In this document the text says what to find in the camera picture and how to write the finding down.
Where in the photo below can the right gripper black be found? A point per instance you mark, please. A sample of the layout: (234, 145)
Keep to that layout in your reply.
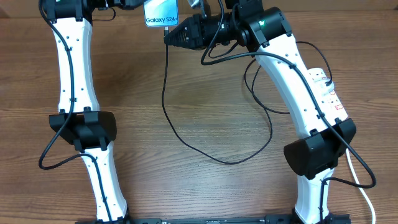
(192, 29)

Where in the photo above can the blue Galaxy smartphone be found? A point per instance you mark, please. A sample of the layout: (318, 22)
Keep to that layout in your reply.
(161, 13)

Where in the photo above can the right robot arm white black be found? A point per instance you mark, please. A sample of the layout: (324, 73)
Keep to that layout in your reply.
(322, 125)

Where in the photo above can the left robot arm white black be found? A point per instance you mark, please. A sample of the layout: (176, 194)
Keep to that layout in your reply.
(80, 120)

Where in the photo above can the white charger plug adapter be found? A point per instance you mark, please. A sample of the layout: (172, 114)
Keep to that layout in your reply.
(324, 85)

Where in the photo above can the white power strip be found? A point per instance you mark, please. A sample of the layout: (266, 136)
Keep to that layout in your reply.
(330, 104)

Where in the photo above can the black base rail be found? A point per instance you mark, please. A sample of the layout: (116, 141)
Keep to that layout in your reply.
(214, 221)

